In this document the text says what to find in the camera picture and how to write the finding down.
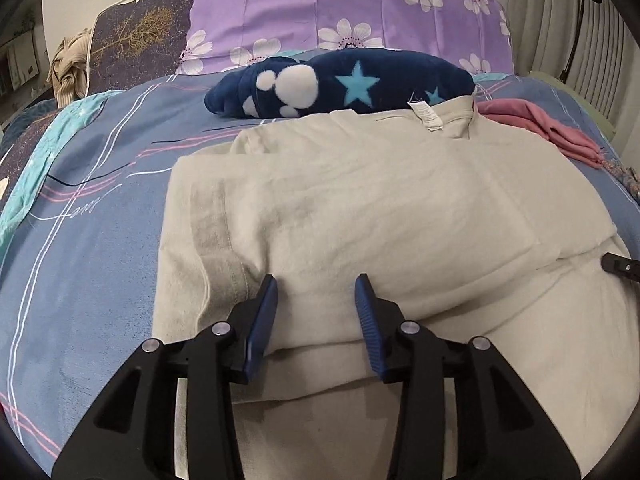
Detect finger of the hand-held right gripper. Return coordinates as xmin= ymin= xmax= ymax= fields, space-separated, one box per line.
xmin=601 ymin=252 xmax=640 ymax=283

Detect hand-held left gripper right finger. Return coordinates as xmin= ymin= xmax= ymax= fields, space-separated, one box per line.
xmin=354 ymin=273 xmax=583 ymax=480

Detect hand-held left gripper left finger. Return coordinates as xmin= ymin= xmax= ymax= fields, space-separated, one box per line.
xmin=51 ymin=274 xmax=279 ymax=480

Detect cream knit garment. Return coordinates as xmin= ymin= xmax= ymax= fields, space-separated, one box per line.
xmin=150 ymin=95 xmax=640 ymax=480

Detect small-flower print cloth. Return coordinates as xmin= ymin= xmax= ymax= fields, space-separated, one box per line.
xmin=597 ymin=147 xmax=640 ymax=201

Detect pink folded garment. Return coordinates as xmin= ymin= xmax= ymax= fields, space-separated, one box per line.
xmin=475 ymin=99 xmax=606 ymax=165

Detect light green bed sheet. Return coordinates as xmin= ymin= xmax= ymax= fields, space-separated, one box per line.
xmin=530 ymin=70 xmax=621 ymax=141

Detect black floor lamp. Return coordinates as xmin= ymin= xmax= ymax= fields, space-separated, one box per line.
xmin=559 ymin=0 xmax=607 ymax=86

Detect navy star fleece garment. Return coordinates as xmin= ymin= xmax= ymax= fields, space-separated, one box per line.
xmin=204 ymin=50 xmax=477 ymax=120

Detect cream curtain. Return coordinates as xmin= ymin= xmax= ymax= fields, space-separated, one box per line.
xmin=505 ymin=0 xmax=640 ymax=126

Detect teal patterned bed sheet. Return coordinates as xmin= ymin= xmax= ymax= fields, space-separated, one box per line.
xmin=0 ymin=95 xmax=111 ymax=256

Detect dark tree-print pillow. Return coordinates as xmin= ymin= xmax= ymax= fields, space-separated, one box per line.
xmin=87 ymin=0 xmax=196 ymax=96

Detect purple floral pillow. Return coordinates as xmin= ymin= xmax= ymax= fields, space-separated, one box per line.
xmin=176 ymin=0 xmax=516 ymax=77

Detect beige striped cloth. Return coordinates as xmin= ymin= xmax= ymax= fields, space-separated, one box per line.
xmin=47 ymin=30 xmax=93 ymax=108

